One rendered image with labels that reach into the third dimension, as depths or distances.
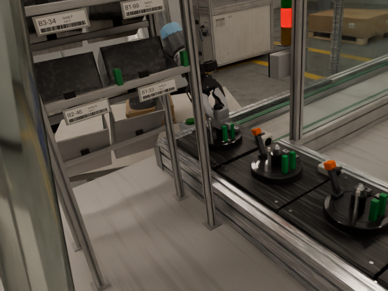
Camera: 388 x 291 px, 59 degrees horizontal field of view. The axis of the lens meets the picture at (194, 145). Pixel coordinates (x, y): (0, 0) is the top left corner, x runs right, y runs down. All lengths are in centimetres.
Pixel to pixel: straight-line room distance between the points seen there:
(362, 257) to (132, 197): 69
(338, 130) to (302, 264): 64
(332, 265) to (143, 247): 47
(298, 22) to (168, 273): 73
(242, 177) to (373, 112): 69
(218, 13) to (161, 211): 436
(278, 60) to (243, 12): 445
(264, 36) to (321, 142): 460
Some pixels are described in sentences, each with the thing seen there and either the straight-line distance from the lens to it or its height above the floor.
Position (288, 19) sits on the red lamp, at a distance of 105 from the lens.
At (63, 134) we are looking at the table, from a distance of 174.
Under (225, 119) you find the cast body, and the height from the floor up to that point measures 106.
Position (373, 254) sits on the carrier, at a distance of 77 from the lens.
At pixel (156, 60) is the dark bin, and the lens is 76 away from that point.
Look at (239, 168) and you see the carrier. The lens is 99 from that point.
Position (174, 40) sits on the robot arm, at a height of 128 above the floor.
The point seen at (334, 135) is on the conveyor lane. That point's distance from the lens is 130.
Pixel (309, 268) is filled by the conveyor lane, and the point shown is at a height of 93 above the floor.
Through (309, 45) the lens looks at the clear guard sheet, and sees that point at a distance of 110.
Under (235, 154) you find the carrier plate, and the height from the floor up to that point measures 97.
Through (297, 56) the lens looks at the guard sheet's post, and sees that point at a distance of 105.
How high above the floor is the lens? 150
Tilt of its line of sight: 28 degrees down
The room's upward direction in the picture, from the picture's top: 8 degrees counter-clockwise
